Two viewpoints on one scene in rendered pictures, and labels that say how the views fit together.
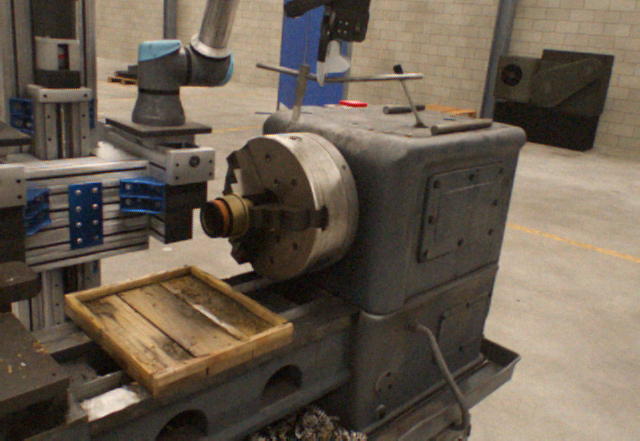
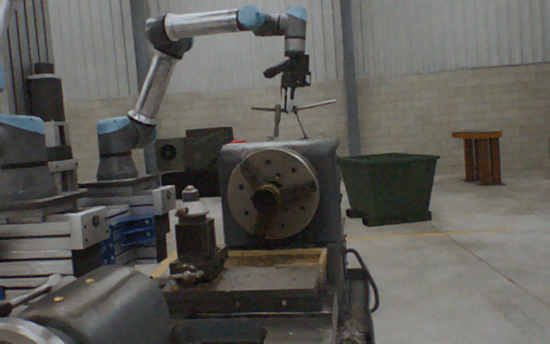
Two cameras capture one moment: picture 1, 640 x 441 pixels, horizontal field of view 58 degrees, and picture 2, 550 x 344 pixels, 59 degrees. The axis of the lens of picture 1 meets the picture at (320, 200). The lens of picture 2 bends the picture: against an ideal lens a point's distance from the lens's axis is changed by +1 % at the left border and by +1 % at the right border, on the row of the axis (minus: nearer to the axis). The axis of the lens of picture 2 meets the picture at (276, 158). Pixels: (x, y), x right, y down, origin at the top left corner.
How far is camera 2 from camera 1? 1.06 m
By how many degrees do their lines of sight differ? 36
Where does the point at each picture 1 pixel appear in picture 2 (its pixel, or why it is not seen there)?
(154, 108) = (123, 166)
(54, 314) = not seen: outside the picture
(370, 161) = (314, 153)
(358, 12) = (305, 70)
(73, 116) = (68, 181)
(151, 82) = (118, 147)
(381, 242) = (333, 197)
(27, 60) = not seen: hidden behind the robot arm
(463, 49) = not seen: hidden behind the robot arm
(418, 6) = (70, 113)
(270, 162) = (271, 163)
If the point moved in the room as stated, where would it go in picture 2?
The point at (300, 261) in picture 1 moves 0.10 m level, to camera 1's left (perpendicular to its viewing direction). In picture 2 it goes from (308, 215) to (284, 220)
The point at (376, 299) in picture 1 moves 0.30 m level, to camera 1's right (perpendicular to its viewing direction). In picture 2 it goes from (336, 232) to (392, 219)
